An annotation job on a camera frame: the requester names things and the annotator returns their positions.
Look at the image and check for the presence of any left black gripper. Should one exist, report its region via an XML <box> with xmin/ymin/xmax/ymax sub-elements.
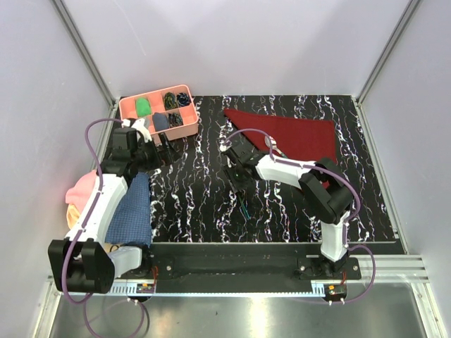
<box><xmin>132</xmin><ymin>132</ymin><xmax>180</xmax><ymax>173</ymax></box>

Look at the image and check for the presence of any peach orange cloth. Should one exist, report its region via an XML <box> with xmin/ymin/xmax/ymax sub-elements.
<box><xmin>66</xmin><ymin>204</ymin><xmax>120</xmax><ymax>253</ymax></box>

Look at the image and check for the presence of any blue checkered cloth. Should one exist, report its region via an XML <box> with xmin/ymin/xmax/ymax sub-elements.
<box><xmin>105</xmin><ymin>173</ymin><xmax>152</xmax><ymax>246</ymax></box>

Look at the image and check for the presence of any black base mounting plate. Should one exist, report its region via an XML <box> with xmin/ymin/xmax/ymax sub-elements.
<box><xmin>120</xmin><ymin>243</ymin><xmax>362</xmax><ymax>281</ymax></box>

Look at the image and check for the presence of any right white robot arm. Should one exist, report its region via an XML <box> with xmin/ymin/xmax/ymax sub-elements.
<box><xmin>219</xmin><ymin>141</ymin><xmax>361</xmax><ymax>279</ymax></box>

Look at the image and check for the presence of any iridescent rainbow fork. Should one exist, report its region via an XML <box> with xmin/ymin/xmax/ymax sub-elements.
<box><xmin>236</xmin><ymin>192</ymin><xmax>250</xmax><ymax>220</ymax></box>

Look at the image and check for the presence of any dark red cloth napkin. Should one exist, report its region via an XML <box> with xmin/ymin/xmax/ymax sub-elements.
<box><xmin>224</xmin><ymin>108</ymin><xmax>336</xmax><ymax>189</ymax></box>

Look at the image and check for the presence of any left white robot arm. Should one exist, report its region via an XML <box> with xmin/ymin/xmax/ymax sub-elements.
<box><xmin>47</xmin><ymin>118</ymin><xmax>180</xmax><ymax>297</ymax></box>

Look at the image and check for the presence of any dark striped rolled sock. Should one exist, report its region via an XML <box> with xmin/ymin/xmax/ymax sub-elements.
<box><xmin>168</xmin><ymin>112</ymin><xmax>183</xmax><ymax>128</ymax></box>

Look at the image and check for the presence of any pink divided organizer tray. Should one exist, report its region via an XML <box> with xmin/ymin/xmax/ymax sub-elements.
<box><xmin>119</xmin><ymin>84</ymin><xmax>199</xmax><ymax>144</ymax></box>

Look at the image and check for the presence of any pink cloth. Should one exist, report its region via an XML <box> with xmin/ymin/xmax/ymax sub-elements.
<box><xmin>66</xmin><ymin>170</ymin><xmax>97</xmax><ymax>213</ymax></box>

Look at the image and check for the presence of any green rolled sock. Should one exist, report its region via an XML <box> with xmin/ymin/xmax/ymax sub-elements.
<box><xmin>135</xmin><ymin>97</ymin><xmax>152</xmax><ymax>118</ymax></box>

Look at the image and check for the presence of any yellow patterned dark sock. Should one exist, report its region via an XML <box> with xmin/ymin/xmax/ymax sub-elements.
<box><xmin>163</xmin><ymin>92</ymin><xmax>178</xmax><ymax>111</ymax></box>

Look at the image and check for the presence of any grey blue rolled sock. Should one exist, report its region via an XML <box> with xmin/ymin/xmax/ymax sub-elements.
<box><xmin>152</xmin><ymin>113</ymin><xmax>170</xmax><ymax>132</ymax></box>

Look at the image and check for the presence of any iridescent handled spoon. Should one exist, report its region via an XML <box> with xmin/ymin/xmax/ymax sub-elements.
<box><xmin>264</xmin><ymin>137</ymin><xmax>287</xmax><ymax>158</ymax></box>

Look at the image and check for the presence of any blue patterned dark sock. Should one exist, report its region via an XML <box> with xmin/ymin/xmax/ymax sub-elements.
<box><xmin>176</xmin><ymin>92</ymin><xmax>191</xmax><ymax>107</ymax></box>

